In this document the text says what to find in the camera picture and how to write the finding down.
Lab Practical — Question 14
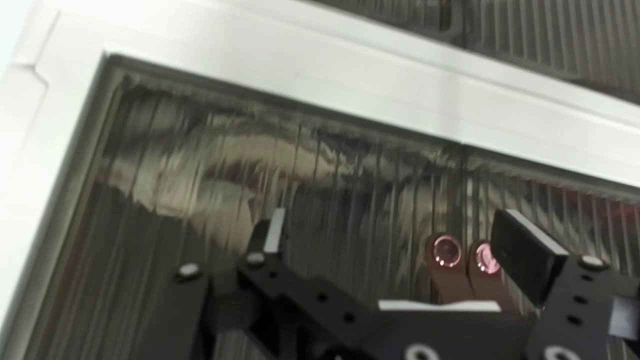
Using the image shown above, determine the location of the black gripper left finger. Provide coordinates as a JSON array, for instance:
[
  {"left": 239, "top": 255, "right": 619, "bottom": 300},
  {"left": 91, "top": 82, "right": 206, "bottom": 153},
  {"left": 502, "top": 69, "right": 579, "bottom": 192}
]
[{"left": 239, "top": 206, "right": 316, "bottom": 304}]

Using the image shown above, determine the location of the pink round door knob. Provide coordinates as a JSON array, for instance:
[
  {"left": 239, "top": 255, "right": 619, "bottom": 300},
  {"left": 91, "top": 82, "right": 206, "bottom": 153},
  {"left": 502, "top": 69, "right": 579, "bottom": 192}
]
[
  {"left": 426, "top": 230, "right": 469, "bottom": 302},
  {"left": 469, "top": 238, "right": 516, "bottom": 307}
]

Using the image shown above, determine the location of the white dish rack tray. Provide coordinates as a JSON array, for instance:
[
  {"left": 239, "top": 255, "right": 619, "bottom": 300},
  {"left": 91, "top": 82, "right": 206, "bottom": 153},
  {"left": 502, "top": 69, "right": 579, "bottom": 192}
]
[{"left": 0, "top": 0, "right": 640, "bottom": 360}]

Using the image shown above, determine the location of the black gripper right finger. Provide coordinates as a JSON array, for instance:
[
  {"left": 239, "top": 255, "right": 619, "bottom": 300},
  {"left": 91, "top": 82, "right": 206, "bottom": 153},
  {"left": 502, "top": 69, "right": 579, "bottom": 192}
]
[{"left": 490, "top": 206, "right": 619, "bottom": 331}]

